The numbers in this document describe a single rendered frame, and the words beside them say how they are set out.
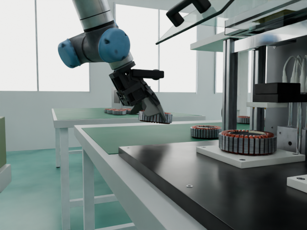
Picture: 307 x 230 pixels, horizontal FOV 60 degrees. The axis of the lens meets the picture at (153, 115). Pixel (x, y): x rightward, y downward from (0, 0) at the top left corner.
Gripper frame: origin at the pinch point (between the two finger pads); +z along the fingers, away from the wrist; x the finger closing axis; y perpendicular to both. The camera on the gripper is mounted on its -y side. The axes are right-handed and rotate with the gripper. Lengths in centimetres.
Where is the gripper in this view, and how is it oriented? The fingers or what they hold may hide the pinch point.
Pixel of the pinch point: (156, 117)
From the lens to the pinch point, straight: 88.1
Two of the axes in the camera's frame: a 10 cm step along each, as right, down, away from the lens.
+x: 4.7, 0.6, -8.8
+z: 4.3, 8.6, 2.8
